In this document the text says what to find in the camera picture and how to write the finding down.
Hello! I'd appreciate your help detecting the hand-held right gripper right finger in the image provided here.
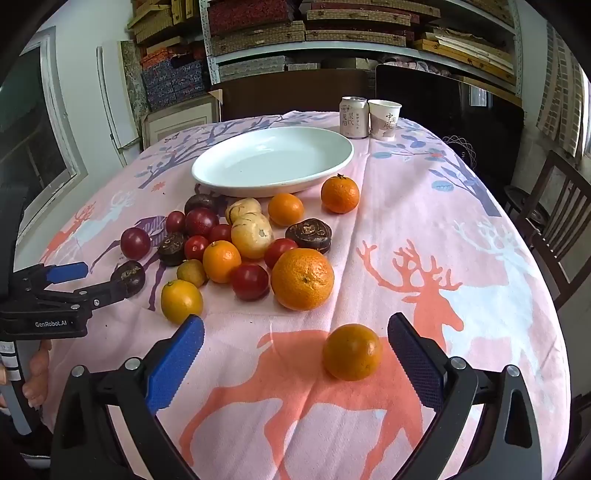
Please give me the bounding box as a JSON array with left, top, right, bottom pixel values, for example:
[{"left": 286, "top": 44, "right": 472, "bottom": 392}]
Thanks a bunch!
[{"left": 387, "top": 312, "right": 543, "bottom": 480}]

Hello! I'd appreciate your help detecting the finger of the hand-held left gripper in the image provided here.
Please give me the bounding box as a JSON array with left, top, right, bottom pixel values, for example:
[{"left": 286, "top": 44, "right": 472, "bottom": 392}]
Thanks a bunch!
[
  {"left": 14, "top": 261, "right": 89, "bottom": 289},
  {"left": 32, "top": 279, "right": 128, "bottom": 313}
]

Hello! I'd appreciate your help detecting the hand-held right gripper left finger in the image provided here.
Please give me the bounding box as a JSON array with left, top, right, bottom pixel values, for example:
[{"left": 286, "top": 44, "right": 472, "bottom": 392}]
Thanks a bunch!
[{"left": 51, "top": 315, "right": 206, "bottom": 480}]

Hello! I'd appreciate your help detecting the dark purple passion fruit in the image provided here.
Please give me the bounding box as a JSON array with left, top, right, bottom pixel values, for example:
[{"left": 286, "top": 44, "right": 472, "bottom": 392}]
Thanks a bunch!
[
  {"left": 184, "top": 193, "right": 227, "bottom": 215},
  {"left": 110, "top": 260, "right": 147, "bottom": 298}
]

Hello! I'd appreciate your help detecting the small yellow-orange citrus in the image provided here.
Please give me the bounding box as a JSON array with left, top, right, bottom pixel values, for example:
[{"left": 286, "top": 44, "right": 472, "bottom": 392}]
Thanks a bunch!
[{"left": 161, "top": 280, "right": 204, "bottom": 324}]

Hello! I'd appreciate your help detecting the dark red plum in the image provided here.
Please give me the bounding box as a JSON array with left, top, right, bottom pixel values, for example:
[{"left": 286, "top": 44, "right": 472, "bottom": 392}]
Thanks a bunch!
[
  {"left": 185, "top": 207, "right": 220, "bottom": 238},
  {"left": 120, "top": 227, "right": 152, "bottom": 260}
]

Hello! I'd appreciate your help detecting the smooth deep orange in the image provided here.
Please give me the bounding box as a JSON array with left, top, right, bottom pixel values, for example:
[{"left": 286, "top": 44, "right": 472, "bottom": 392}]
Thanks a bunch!
[{"left": 322, "top": 324, "right": 383, "bottom": 381}]

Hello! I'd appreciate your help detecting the dark brown wrinkled fruit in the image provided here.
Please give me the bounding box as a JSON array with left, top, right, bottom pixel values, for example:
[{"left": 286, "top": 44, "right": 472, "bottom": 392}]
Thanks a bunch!
[
  {"left": 157, "top": 232, "right": 188, "bottom": 267},
  {"left": 285, "top": 218, "right": 332, "bottom": 254}
]

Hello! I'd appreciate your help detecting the small olive-brown fruit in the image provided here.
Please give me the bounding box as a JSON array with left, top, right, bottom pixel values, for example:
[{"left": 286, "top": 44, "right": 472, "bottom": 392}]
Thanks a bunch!
[{"left": 177, "top": 259, "right": 208, "bottom": 288}]

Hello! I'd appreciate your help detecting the small yellowish orange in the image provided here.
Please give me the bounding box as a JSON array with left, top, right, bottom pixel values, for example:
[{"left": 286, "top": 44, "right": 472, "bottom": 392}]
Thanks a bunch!
[{"left": 202, "top": 240, "right": 243, "bottom": 284}]

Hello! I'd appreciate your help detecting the large bumpy mandarin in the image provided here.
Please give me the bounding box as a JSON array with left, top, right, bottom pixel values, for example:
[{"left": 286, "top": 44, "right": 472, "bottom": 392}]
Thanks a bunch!
[{"left": 271, "top": 248, "right": 335, "bottom": 311}]

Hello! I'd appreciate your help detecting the large striped pepino melon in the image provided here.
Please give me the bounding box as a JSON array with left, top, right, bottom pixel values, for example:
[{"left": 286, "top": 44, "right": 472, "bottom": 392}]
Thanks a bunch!
[{"left": 231, "top": 212, "right": 276, "bottom": 260}]

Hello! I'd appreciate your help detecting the white oval plate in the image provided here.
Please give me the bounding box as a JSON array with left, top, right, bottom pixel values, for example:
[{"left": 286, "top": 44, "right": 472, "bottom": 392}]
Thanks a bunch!
[{"left": 191, "top": 126, "right": 355, "bottom": 199}]

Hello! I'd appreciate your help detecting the person's left forearm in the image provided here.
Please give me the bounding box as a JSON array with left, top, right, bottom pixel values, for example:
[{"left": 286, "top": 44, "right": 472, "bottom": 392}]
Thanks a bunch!
[{"left": 0, "top": 406, "right": 52, "bottom": 468}]

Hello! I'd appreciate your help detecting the person's left hand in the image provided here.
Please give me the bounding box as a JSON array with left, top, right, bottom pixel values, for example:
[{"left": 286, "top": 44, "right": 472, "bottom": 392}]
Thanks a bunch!
[{"left": 22, "top": 340, "right": 52, "bottom": 407}]

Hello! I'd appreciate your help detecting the pink deer-print tablecloth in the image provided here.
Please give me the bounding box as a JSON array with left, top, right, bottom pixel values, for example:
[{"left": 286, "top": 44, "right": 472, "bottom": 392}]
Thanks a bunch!
[{"left": 14, "top": 110, "right": 573, "bottom": 480}]

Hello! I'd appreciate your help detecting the white-framed window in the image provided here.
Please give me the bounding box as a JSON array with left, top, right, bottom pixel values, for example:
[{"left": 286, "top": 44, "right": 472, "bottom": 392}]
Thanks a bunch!
[{"left": 0, "top": 25, "right": 89, "bottom": 241}]

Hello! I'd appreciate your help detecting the small striped pepino melon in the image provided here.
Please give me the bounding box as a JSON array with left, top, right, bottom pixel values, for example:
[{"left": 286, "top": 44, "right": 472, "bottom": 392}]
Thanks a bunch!
[{"left": 225, "top": 198, "right": 262, "bottom": 224}]

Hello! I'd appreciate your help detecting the mandarin with stem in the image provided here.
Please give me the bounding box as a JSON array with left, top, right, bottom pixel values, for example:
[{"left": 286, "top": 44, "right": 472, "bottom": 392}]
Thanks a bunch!
[{"left": 321, "top": 174, "right": 360, "bottom": 215}]

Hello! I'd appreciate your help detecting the white board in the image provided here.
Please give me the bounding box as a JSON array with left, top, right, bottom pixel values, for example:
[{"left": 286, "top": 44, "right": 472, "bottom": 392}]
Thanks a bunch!
[{"left": 96, "top": 39, "right": 140, "bottom": 149}]

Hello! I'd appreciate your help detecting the framed picture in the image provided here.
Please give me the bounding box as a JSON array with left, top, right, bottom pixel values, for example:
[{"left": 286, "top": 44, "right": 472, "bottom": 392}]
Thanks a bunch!
[{"left": 141, "top": 98, "right": 223, "bottom": 149}]

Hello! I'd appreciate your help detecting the dark wooden chair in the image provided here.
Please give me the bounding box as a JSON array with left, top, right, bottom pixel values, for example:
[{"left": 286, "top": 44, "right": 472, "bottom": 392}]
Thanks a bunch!
[{"left": 502, "top": 150, "right": 591, "bottom": 311}]

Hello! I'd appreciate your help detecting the stack of blue patterned boxes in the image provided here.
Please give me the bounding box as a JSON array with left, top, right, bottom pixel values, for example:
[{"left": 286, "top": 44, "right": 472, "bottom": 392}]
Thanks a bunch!
[{"left": 140, "top": 54, "right": 207, "bottom": 112}]

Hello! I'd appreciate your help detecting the white paper cup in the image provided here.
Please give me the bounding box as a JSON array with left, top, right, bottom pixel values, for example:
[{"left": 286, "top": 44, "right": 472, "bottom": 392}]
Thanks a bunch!
[{"left": 368, "top": 99, "right": 402, "bottom": 141}]

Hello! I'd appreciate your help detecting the white beverage can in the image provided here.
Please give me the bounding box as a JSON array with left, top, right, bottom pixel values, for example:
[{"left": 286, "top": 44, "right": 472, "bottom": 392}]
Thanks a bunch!
[{"left": 340, "top": 96, "right": 369, "bottom": 139}]

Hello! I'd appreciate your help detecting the metal shelf rack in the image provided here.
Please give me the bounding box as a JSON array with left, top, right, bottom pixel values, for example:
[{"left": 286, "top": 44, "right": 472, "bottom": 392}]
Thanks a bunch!
[{"left": 198, "top": 0, "right": 525, "bottom": 100}]

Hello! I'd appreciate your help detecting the brown chair back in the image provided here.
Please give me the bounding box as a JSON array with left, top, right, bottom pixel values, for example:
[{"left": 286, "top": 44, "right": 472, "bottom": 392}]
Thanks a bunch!
[{"left": 221, "top": 73, "right": 376, "bottom": 123}]

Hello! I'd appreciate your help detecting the stack of woven boxes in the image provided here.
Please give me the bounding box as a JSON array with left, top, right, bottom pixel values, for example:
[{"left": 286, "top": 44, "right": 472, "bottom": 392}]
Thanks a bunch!
[{"left": 207, "top": 0, "right": 422, "bottom": 57}]

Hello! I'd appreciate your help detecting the stack of yellow wooden frames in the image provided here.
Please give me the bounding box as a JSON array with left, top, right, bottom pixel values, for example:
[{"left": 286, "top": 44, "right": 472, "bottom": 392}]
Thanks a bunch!
[{"left": 412, "top": 25, "right": 516, "bottom": 75}]

